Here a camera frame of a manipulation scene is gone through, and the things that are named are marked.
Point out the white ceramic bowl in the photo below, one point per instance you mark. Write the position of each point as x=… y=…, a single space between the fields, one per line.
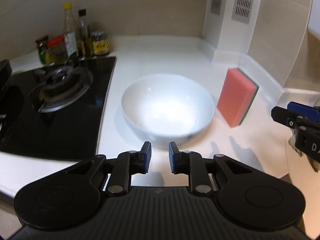
x=165 y=105

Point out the grey-green dish cloth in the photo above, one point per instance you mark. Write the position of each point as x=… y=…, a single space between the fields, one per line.
x=315 y=165

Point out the pink sponge with green scourer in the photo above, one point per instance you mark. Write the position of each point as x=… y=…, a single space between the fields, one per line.
x=235 y=95

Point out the yellow cap glass bottle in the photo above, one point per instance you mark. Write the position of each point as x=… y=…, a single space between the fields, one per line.
x=70 y=40

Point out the red lid jar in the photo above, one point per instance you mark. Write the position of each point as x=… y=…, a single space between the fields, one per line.
x=57 y=52

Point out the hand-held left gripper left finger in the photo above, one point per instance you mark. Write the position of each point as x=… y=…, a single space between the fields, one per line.
x=147 y=157

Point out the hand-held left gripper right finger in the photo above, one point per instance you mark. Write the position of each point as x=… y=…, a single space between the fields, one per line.
x=172 y=157

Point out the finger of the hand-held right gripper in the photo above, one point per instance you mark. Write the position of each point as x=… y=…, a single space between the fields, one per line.
x=283 y=117
x=306 y=111

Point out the black glass gas stove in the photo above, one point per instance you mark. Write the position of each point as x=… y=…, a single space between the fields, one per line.
x=75 y=130

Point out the yellow label jar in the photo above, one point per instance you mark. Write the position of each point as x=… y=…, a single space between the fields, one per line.
x=100 y=45

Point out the dark lid jar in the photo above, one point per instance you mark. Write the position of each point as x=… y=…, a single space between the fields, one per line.
x=42 y=52

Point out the metal gas burner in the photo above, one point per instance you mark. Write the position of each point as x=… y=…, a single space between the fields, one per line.
x=60 y=80

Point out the black cap oil bottle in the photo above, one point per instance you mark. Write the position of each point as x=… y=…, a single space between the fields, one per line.
x=85 y=37

